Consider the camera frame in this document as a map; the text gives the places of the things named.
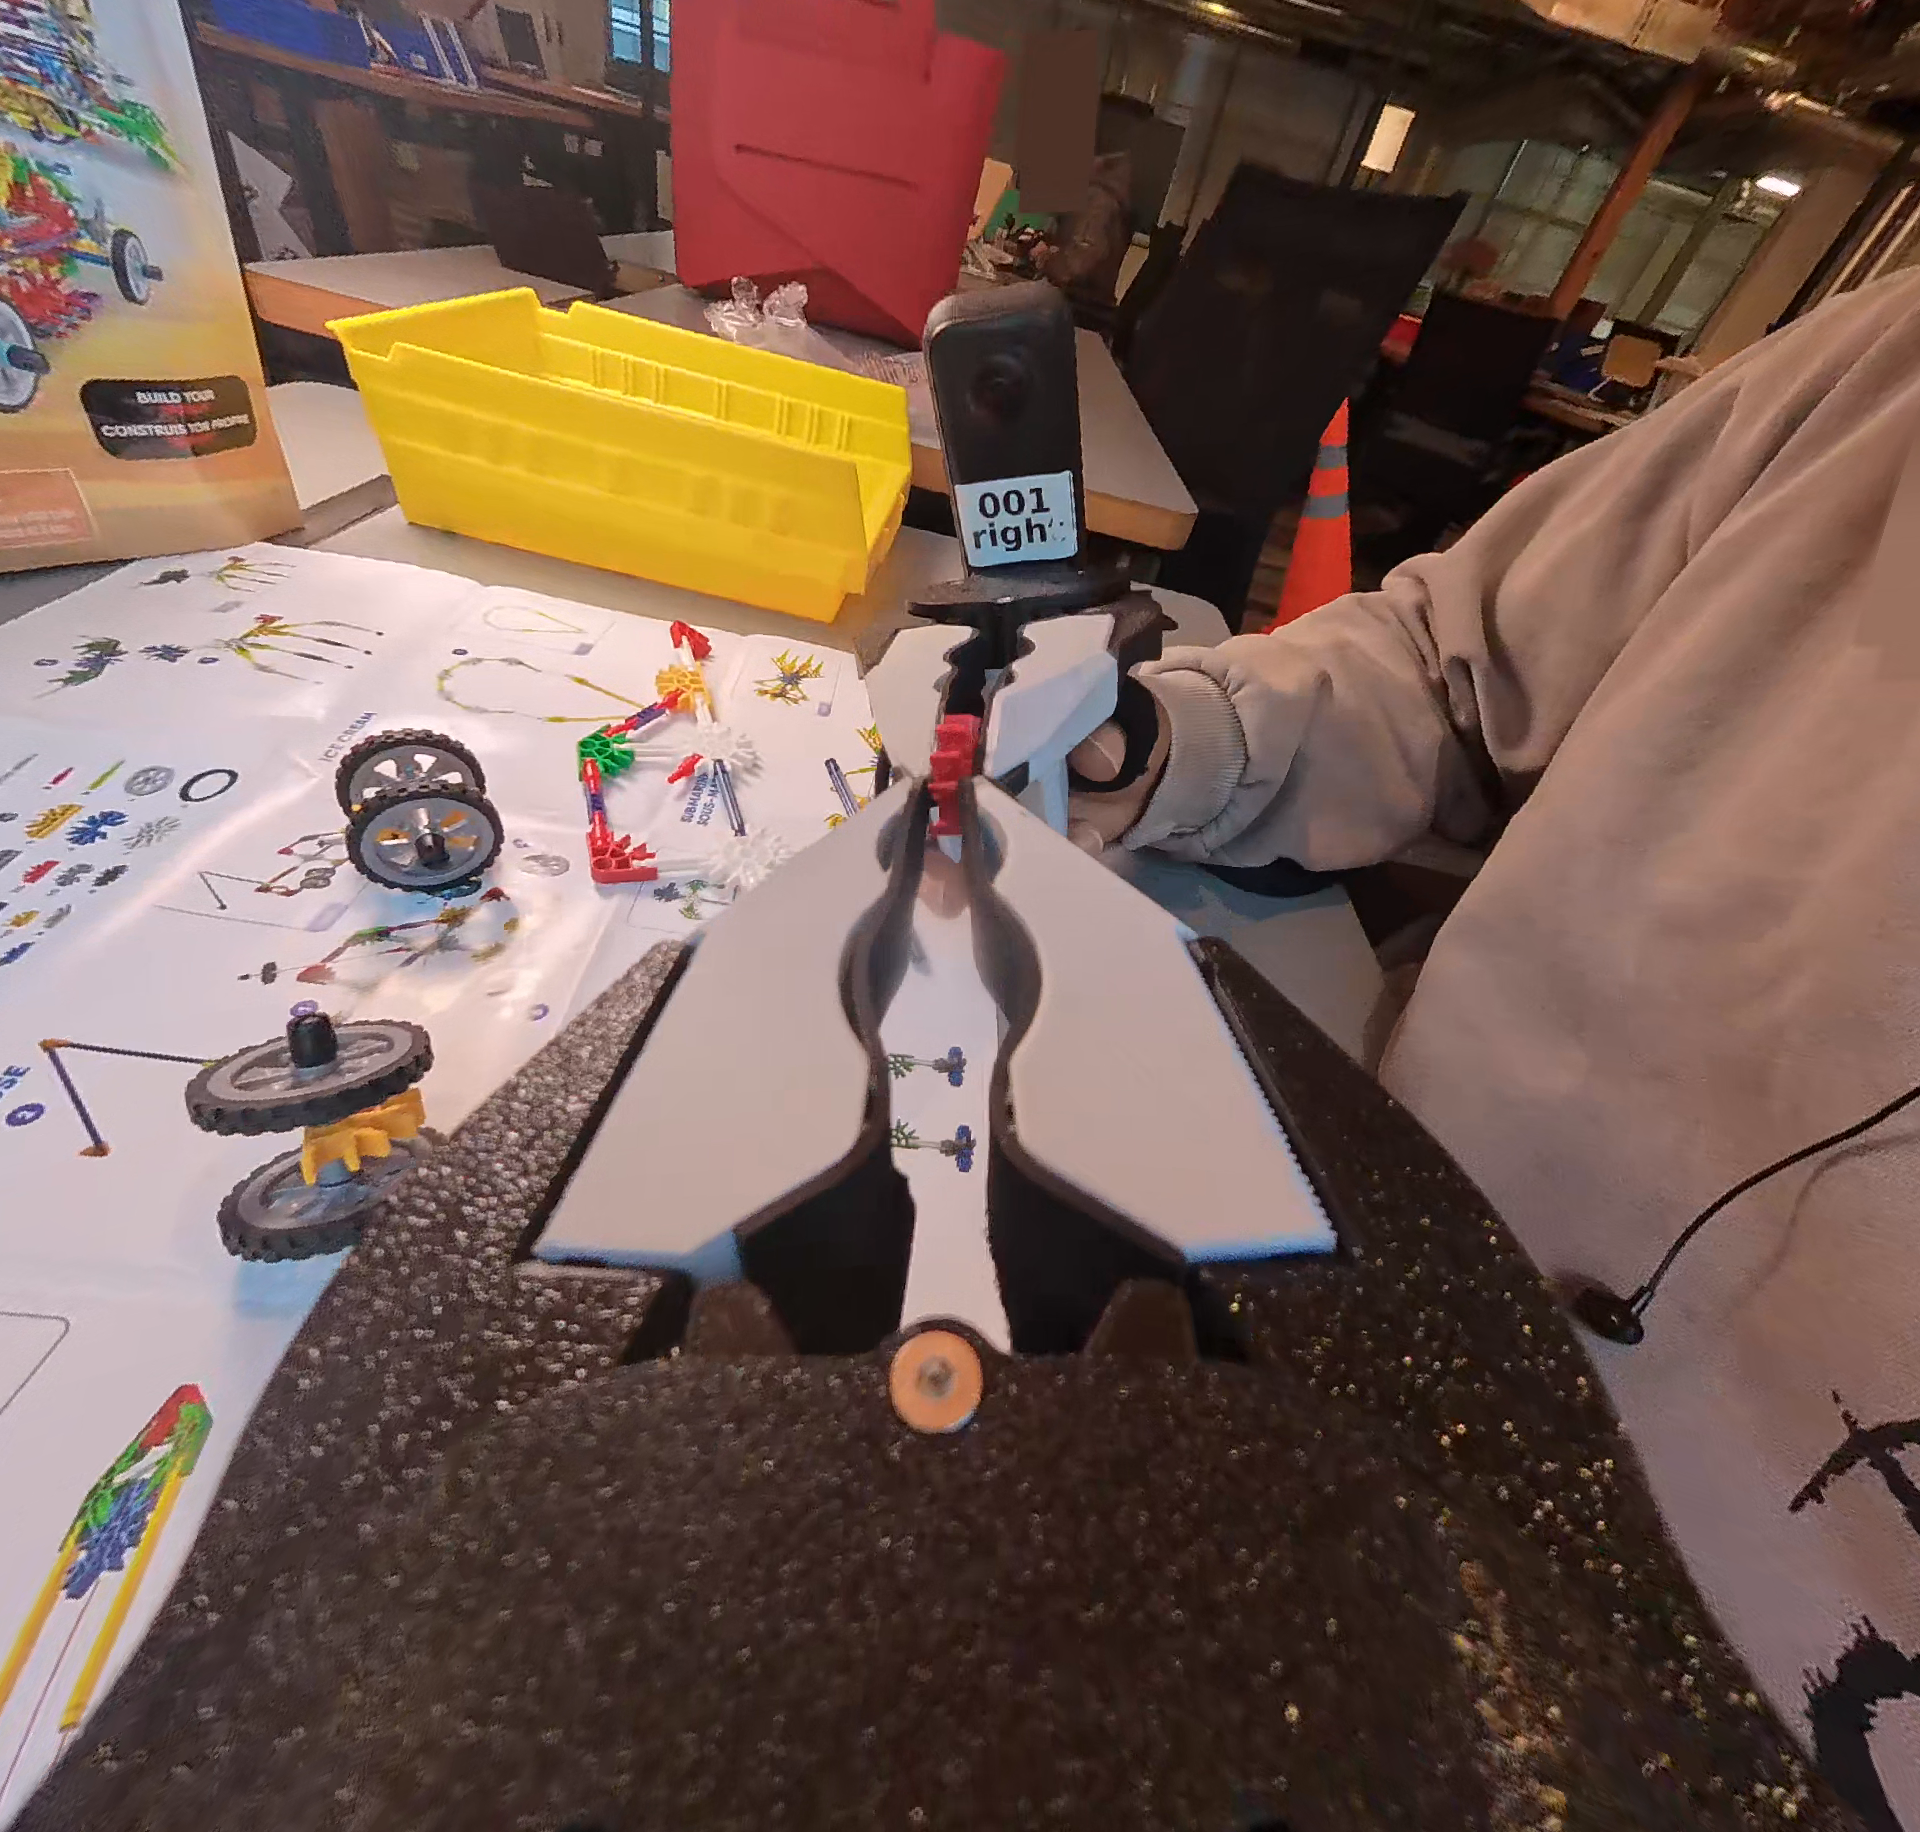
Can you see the clear plastic bag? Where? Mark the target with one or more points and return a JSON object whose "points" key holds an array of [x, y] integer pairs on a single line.
{"points": [[765, 309]]}

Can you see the yellow plastic bin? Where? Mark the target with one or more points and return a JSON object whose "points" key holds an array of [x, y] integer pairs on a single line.
{"points": [[601, 468]]}

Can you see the white instruction sheet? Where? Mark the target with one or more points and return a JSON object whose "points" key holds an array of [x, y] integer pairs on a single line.
{"points": [[510, 963]]}

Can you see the orange traffic cone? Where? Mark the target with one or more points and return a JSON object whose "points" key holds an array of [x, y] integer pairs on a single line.
{"points": [[1321, 542]]}

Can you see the short red toy rod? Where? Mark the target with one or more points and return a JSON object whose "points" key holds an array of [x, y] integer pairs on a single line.
{"points": [[951, 768]]}

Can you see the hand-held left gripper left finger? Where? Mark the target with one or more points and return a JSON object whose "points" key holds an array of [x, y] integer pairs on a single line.
{"points": [[706, 1112]]}

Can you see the colourful construction toy model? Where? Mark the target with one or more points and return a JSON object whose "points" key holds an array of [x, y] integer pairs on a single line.
{"points": [[608, 757]]}

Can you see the toy wheel pair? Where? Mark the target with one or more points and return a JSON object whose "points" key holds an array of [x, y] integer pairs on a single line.
{"points": [[420, 837]]}

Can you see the toy packaging bag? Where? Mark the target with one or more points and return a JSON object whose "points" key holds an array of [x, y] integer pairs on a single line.
{"points": [[150, 212]]}

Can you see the person's upper body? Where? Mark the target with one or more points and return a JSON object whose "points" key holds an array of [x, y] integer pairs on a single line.
{"points": [[1680, 963]]}

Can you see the black rounded object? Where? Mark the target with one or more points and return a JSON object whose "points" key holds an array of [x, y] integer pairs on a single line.
{"points": [[1260, 879]]}

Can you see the red box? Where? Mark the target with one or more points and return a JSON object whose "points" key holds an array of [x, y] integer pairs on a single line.
{"points": [[825, 152]]}

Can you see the detached toy model section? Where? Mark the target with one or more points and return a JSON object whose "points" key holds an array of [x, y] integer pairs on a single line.
{"points": [[316, 1067]]}

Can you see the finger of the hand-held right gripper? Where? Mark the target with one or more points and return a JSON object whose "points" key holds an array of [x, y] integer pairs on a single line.
{"points": [[1044, 707], [909, 683]]}

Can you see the black office chair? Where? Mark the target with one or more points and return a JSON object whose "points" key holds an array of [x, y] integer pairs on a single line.
{"points": [[1290, 302]]}

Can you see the person's right forearm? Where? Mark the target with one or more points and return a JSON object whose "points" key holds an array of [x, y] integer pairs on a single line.
{"points": [[1351, 707]]}

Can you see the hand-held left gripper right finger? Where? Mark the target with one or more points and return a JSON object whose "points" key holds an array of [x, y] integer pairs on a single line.
{"points": [[1171, 1112]]}

